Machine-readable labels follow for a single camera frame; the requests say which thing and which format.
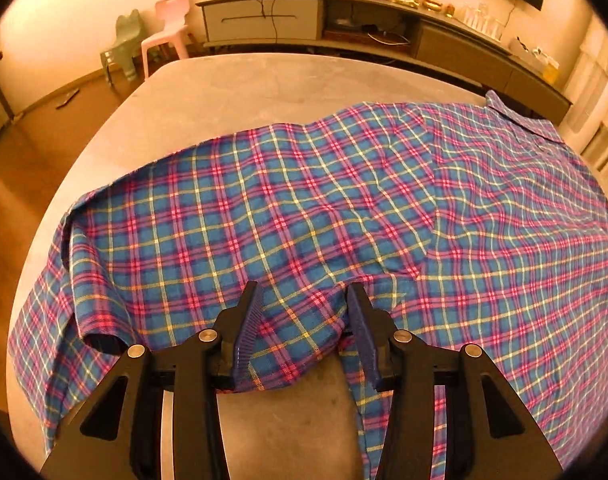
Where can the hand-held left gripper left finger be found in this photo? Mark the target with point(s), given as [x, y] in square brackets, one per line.
[249, 332]

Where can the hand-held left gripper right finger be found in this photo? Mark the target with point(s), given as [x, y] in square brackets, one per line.
[360, 332]

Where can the blue pink plaid shirt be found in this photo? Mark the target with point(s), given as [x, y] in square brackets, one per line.
[334, 185]

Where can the small dark flat object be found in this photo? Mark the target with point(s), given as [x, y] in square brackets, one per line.
[67, 99]

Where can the green plastic chair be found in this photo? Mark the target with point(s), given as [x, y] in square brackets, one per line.
[126, 35]

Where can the yellow bottle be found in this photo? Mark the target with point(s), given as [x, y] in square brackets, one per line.
[550, 70]

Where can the white plastic box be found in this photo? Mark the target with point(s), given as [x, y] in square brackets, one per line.
[523, 47]

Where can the pink plastic chair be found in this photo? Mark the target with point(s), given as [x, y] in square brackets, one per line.
[171, 10]

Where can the row of clear glasses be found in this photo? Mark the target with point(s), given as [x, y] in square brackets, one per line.
[479, 20]

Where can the golden wrapped item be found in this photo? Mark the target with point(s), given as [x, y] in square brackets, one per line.
[406, 0]
[432, 3]

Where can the pale curtain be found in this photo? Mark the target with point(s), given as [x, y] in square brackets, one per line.
[599, 95]

